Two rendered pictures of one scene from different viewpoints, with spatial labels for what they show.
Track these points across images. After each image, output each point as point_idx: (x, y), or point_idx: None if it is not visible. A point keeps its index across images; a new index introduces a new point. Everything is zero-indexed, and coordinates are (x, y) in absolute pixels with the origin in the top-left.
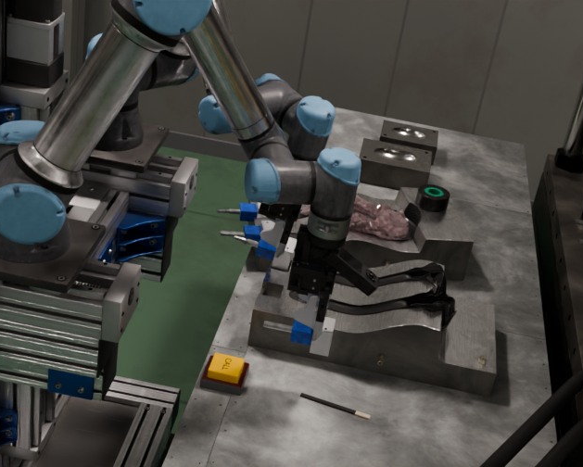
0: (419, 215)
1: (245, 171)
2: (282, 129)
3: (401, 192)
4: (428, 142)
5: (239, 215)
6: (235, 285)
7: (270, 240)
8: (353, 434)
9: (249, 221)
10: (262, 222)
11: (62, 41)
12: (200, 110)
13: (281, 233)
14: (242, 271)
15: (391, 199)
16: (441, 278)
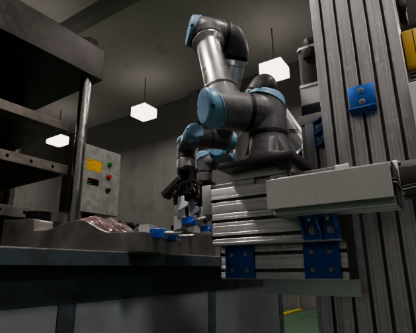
0: (58, 225)
1: (235, 158)
2: (195, 150)
3: (38, 221)
4: None
5: (166, 235)
6: (199, 255)
7: (194, 211)
8: None
9: (152, 246)
10: (165, 228)
11: (301, 100)
12: (237, 139)
13: (189, 207)
14: (188, 254)
15: (36, 230)
16: (126, 222)
